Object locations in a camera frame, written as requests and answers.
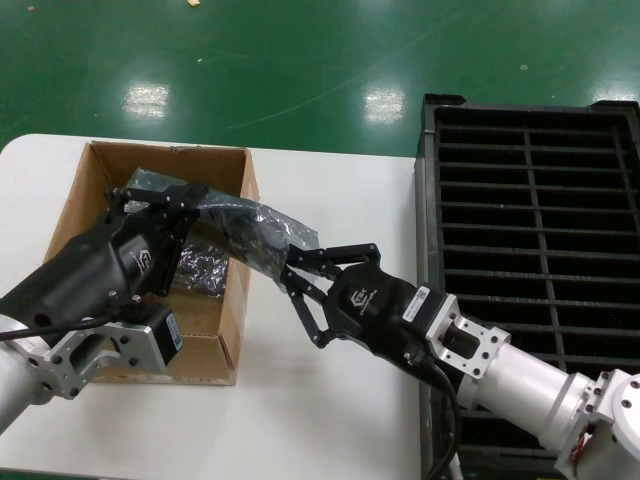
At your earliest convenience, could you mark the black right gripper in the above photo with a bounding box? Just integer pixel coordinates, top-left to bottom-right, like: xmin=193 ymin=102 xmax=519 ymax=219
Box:
xmin=281 ymin=241 xmax=427 ymax=375

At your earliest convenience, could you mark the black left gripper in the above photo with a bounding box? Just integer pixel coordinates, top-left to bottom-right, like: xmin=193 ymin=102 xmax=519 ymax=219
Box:
xmin=0 ymin=182 xmax=210 ymax=346

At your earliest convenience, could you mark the grey antistatic bubble bag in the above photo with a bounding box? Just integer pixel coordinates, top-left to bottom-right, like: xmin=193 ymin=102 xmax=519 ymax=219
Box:
xmin=124 ymin=167 xmax=320 ymax=296

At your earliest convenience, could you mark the bagged graphics card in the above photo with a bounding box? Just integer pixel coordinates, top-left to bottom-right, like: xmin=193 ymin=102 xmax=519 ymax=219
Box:
xmin=172 ymin=239 xmax=231 ymax=301

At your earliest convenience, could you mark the brown cardboard box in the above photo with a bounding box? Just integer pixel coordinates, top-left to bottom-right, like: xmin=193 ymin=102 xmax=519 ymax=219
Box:
xmin=42 ymin=141 xmax=261 ymax=387

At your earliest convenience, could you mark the black slotted container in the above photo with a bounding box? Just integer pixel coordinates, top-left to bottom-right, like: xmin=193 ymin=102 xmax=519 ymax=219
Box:
xmin=413 ymin=93 xmax=640 ymax=480

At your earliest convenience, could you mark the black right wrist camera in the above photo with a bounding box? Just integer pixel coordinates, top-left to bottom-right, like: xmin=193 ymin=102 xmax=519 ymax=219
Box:
xmin=399 ymin=283 xmax=449 ymax=331

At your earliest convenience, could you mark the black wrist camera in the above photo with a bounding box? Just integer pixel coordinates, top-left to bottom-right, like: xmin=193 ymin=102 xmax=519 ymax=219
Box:
xmin=147 ymin=305 xmax=185 ymax=372
xmin=399 ymin=283 xmax=449 ymax=331

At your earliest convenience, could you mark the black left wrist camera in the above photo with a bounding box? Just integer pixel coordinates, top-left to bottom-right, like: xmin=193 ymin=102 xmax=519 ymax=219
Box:
xmin=147 ymin=305 xmax=185 ymax=372

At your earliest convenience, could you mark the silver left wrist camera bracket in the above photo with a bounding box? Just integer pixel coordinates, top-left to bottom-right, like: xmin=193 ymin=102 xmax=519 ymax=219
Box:
xmin=27 ymin=319 xmax=169 ymax=401

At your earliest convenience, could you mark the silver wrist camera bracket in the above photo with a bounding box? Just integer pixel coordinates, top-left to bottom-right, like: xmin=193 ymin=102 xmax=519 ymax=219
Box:
xmin=424 ymin=293 xmax=511 ymax=384
xmin=27 ymin=319 xmax=169 ymax=401

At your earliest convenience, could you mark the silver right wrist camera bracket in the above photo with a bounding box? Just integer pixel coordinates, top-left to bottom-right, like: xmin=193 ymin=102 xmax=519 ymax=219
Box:
xmin=424 ymin=293 xmax=511 ymax=384

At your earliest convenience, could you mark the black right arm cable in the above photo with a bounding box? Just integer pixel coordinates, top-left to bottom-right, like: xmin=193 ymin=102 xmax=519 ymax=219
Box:
xmin=404 ymin=349 xmax=464 ymax=480

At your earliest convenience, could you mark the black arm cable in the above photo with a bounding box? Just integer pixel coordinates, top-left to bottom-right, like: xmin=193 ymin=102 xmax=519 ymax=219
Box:
xmin=404 ymin=349 xmax=464 ymax=480
xmin=0 ymin=314 xmax=111 ymax=342

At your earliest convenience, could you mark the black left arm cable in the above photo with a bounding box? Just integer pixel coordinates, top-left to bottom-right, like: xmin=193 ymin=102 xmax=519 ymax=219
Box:
xmin=0 ymin=314 xmax=111 ymax=342

